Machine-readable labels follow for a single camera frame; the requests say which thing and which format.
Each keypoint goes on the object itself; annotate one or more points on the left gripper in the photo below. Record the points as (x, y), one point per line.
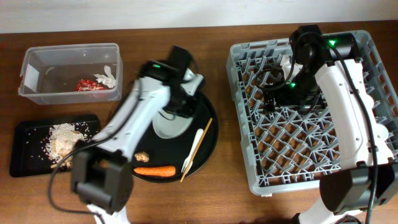
(189, 113)

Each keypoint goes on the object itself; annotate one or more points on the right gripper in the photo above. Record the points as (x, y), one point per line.
(282, 99)

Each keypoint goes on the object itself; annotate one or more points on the grey plate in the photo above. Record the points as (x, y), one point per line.
(170, 125)

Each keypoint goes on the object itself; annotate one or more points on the white tissue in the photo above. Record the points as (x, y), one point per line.
(107, 78)

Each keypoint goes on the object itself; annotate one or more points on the blue cup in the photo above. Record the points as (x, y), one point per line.
(381, 132)

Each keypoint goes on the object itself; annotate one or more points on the red strawberry snack wrapper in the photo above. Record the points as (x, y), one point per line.
(88, 85)

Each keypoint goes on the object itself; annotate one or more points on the rice and peanut scraps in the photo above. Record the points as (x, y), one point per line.
(48, 145)

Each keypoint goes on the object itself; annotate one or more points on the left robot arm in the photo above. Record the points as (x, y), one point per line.
(101, 168)

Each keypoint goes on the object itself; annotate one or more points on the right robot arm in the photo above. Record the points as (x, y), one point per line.
(330, 66)

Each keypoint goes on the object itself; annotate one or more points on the grey dishwasher rack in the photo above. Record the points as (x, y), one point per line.
(289, 149)

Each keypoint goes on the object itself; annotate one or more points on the white plastic fork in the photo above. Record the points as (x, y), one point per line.
(192, 149)

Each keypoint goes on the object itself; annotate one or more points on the wooden chopstick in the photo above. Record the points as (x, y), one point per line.
(197, 148)

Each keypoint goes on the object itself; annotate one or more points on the round black tray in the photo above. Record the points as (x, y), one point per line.
(173, 152)

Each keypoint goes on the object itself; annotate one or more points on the ginger piece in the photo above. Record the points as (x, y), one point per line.
(142, 157)

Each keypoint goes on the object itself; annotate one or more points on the orange carrot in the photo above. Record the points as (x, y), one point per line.
(164, 171)

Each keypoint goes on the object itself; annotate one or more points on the clear plastic bin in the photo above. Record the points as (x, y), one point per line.
(50, 75)

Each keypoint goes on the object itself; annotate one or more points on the black rectangular tray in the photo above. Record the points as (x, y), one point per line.
(18, 165)

